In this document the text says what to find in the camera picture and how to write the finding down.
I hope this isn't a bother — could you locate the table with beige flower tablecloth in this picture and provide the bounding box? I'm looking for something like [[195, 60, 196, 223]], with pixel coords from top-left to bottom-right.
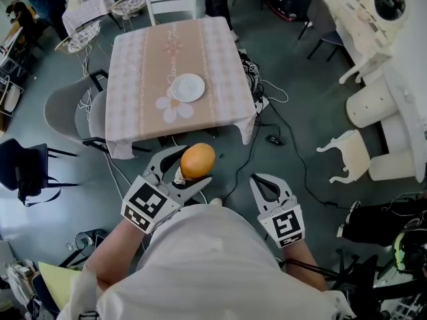
[[105, 15, 258, 160]]

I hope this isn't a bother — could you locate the round mirror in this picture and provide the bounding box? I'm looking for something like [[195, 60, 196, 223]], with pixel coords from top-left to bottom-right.
[[373, 0, 408, 22]]

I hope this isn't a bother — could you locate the white wooden chair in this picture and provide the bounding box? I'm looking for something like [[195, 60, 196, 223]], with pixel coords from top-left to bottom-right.
[[143, 0, 198, 27]]

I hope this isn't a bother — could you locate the black tripod stand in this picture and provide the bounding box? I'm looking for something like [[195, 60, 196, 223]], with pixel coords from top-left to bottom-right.
[[283, 247, 427, 320]]

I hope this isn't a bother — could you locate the person's left forearm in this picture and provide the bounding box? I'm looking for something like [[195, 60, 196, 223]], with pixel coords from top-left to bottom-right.
[[85, 217, 158, 293]]

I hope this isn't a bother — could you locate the person's white shirt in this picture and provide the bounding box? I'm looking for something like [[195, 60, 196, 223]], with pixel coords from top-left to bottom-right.
[[57, 203, 356, 320]]

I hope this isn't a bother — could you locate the white ornate vanity dresser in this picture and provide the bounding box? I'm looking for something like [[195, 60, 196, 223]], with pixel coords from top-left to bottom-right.
[[328, 0, 412, 85]]

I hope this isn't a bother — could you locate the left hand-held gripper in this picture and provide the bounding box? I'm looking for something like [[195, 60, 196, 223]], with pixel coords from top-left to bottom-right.
[[120, 145, 214, 235]]

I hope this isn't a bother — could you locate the white round plate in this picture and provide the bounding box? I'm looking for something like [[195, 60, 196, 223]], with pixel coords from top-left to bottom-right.
[[170, 73, 206, 104]]

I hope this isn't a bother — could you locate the white ornate stool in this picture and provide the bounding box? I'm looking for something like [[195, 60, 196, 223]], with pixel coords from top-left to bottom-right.
[[316, 129, 372, 185]]

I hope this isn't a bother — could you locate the white wire chair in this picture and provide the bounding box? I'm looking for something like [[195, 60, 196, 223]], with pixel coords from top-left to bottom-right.
[[54, 19, 102, 76], [107, 0, 148, 30]]

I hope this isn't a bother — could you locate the spare gripper on floor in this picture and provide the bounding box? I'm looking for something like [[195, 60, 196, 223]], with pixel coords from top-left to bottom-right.
[[240, 54, 262, 79]]

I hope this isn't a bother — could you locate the yellow paper sheet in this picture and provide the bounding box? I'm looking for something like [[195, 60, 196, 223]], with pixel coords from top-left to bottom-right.
[[37, 261, 83, 312]]

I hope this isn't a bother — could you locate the person's right forearm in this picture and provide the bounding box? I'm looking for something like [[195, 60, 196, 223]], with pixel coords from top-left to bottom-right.
[[282, 240, 330, 293]]

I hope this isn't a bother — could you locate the table with checked tablecloth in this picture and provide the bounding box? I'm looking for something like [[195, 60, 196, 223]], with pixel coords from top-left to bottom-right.
[[61, 0, 116, 37]]

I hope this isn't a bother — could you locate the white curved desk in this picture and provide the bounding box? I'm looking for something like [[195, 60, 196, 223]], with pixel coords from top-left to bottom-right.
[[366, 28, 427, 183]]

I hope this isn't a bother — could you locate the grey shell chair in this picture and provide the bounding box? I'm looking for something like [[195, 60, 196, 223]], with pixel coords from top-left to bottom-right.
[[74, 89, 108, 144], [43, 75, 108, 146]]

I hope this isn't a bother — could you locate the white cable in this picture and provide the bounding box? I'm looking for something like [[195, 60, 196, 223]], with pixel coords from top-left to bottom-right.
[[258, 79, 290, 104]]

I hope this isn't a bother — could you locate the white power strip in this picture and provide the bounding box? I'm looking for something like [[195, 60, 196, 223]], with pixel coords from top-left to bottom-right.
[[253, 95, 272, 114]]

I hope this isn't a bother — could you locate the dark blue chair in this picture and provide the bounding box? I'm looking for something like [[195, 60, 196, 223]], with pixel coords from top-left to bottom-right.
[[0, 137, 79, 208]]

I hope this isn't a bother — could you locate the long black cable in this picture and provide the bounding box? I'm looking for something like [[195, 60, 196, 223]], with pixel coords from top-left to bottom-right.
[[222, 101, 354, 211]]

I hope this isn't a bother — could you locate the white cylindrical pouf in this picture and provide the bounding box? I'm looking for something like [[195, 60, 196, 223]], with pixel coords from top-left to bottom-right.
[[345, 78, 398, 129]]

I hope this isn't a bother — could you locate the grey chair with black legs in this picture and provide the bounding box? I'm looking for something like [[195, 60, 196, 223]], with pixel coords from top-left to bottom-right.
[[297, 0, 345, 63]]

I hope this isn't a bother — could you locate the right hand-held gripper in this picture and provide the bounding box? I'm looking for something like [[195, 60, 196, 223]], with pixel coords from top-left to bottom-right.
[[249, 173, 306, 249]]

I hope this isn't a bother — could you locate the orange round food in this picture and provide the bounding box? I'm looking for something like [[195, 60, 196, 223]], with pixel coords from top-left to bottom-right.
[[173, 143, 217, 184]]

